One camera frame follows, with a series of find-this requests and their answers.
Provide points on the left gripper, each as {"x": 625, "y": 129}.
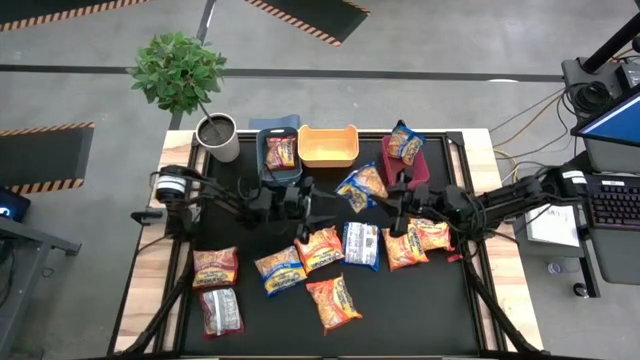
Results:
{"x": 272, "y": 202}

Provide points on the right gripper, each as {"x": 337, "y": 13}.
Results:
{"x": 427, "y": 202}

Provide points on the blue Maruchan ramen pack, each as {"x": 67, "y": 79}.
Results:
{"x": 405, "y": 142}
{"x": 365, "y": 182}
{"x": 280, "y": 270}
{"x": 361, "y": 245}

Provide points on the orange Maruchan ramen pack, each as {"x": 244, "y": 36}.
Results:
{"x": 435, "y": 235}
{"x": 320, "y": 250}
{"x": 402, "y": 250}
{"x": 332, "y": 302}

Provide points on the red Maruchan ramen pack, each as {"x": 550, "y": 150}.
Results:
{"x": 215, "y": 267}
{"x": 221, "y": 312}
{"x": 281, "y": 152}

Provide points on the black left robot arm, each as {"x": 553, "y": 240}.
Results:
{"x": 225, "y": 200}

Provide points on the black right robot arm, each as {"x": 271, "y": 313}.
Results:
{"x": 505, "y": 197}

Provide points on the pink plastic bin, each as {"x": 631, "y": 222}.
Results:
{"x": 420, "y": 172}

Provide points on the yellow plastic bin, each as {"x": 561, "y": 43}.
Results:
{"x": 327, "y": 150}

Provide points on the blue-grey plastic bin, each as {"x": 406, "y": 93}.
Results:
{"x": 260, "y": 160}

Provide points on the red tape piece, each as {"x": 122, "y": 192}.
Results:
{"x": 454, "y": 258}

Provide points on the white plant pot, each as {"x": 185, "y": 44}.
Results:
{"x": 227, "y": 150}

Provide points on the white paper sheet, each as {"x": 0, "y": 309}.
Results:
{"x": 552, "y": 225}

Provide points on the clear water bottle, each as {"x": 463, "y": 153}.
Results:
{"x": 557, "y": 267}

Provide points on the black hazard-striped floor mat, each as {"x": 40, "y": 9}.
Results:
{"x": 310, "y": 15}
{"x": 40, "y": 155}
{"x": 30, "y": 10}

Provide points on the green potted plant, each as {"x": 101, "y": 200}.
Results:
{"x": 175, "y": 70}

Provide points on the black keyboard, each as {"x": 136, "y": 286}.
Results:
{"x": 615, "y": 202}

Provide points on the grey equipment box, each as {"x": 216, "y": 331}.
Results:
{"x": 575, "y": 70}

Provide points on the laptop and keyboard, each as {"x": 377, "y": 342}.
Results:
{"x": 620, "y": 255}

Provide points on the computer monitor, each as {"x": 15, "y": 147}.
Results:
{"x": 615, "y": 122}

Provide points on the black pole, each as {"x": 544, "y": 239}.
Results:
{"x": 612, "y": 45}

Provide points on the grey desk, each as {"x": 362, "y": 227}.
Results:
{"x": 30, "y": 240}

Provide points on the black laptop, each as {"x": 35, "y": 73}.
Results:
{"x": 12, "y": 205}

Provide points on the black frame strut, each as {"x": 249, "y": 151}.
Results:
{"x": 165, "y": 305}
{"x": 495, "y": 310}

